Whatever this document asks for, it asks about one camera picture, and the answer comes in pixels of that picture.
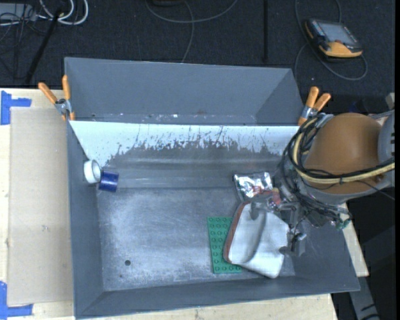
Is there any grey metal bin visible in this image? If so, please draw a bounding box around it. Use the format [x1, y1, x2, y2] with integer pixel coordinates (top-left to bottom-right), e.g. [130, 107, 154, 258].
[63, 57, 361, 319]

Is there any white pouch with brown trim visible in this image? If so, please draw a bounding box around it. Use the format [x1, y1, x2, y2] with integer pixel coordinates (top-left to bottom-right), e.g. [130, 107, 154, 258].
[222, 200, 289, 279]

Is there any blue tape roll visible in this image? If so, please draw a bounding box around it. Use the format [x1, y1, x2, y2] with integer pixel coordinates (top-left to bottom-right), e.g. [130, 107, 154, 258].
[98, 169, 120, 193]

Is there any silver foil packet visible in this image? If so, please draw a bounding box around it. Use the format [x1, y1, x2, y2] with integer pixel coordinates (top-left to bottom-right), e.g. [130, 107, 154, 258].
[233, 171, 275, 202]

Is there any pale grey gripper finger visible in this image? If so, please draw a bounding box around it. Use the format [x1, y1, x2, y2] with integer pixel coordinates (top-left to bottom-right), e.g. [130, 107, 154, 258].
[249, 197, 278, 221]
[285, 231, 308, 258]

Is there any green studded flat plate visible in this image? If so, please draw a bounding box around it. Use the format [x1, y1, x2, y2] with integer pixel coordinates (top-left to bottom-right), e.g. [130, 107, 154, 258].
[206, 216, 243, 275]

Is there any pale cardboard board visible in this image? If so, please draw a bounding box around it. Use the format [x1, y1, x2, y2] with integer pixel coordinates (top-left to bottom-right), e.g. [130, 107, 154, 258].
[6, 107, 75, 307]

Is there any white tape roll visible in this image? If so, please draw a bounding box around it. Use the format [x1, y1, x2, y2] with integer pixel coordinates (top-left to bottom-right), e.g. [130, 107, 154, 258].
[83, 159, 103, 185]

